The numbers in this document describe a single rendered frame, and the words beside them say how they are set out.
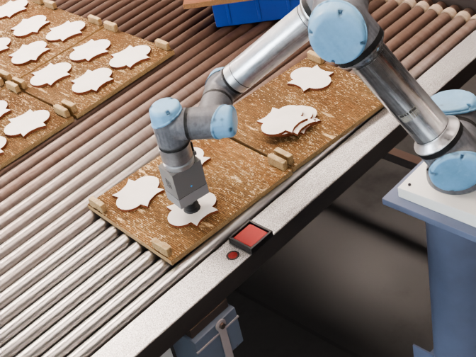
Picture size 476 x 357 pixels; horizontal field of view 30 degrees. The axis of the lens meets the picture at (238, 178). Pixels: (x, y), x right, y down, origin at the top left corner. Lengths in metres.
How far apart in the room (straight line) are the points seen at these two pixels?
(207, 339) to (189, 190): 0.36
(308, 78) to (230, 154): 0.37
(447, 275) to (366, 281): 0.92
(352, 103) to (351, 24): 0.72
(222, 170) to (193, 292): 0.41
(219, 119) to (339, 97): 0.60
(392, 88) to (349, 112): 0.57
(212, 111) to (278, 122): 0.42
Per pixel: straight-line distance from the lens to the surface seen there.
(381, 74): 1.85
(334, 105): 2.47
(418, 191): 2.20
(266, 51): 2.00
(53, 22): 3.27
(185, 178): 2.10
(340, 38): 1.78
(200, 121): 1.99
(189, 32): 3.00
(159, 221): 2.20
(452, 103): 2.08
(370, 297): 3.19
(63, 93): 2.82
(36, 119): 2.72
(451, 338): 2.54
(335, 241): 3.41
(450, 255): 2.31
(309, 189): 2.22
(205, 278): 2.05
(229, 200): 2.20
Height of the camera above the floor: 2.32
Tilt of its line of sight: 38 degrees down
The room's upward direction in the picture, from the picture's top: 13 degrees counter-clockwise
